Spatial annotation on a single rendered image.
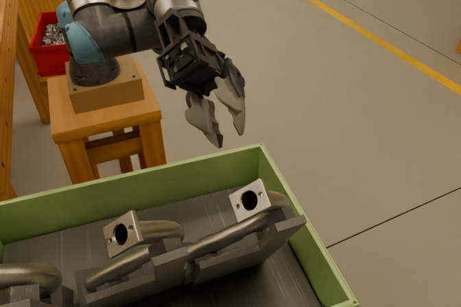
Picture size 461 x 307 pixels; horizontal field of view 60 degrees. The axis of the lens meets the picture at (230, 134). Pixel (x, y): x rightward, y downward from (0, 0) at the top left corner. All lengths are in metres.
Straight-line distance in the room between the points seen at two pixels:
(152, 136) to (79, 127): 0.23
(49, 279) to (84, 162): 0.76
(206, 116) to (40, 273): 0.30
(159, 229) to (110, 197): 0.39
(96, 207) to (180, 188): 0.19
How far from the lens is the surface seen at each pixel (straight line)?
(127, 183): 0.90
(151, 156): 1.36
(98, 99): 1.27
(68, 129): 1.24
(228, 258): 0.65
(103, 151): 1.32
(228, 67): 0.60
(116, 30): 0.75
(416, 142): 2.64
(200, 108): 0.60
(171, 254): 0.53
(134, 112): 1.25
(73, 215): 0.96
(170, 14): 0.62
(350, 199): 2.17
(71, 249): 0.94
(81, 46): 0.75
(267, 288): 0.84
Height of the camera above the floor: 1.58
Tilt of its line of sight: 40 degrees down
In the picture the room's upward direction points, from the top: straight up
